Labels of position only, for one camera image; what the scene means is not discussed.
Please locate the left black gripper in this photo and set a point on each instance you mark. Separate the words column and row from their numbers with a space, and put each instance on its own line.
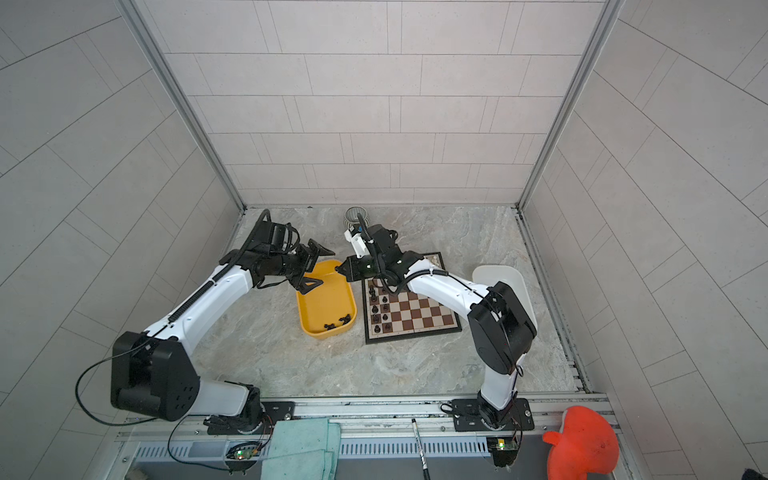
column 308, row 260

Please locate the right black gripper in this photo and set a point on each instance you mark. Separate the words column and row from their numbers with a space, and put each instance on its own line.
column 356, row 272

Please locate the yellow plastic tray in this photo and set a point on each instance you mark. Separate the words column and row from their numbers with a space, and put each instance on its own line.
column 326, row 304

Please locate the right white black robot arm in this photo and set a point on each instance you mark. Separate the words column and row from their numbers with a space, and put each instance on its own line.
column 495, row 302

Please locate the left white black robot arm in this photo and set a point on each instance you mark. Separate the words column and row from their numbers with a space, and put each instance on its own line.
column 152, row 373

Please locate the black chess pieces on board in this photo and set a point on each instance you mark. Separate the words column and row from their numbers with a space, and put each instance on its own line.
column 379, row 310

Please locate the black chess pieces pile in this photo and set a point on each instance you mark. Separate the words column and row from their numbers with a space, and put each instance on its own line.
column 339, row 323

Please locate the white ribbed ceramic cup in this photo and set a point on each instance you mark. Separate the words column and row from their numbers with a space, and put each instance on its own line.
column 355, row 217

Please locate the brown white chessboard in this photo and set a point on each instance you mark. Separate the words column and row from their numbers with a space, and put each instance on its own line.
column 413, row 315

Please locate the white plastic tray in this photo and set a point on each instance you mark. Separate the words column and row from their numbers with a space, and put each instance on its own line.
column 489, row 275

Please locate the green cloth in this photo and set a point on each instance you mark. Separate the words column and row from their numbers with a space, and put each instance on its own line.
column 303, row 449

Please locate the black pen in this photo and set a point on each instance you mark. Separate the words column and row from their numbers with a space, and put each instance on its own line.
column 420, row 449

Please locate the red plastic funnel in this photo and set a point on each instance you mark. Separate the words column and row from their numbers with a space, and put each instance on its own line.
column 586, row 443

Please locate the aluminium rail frame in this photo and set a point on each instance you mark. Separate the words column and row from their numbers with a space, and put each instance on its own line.
column 377, row 440

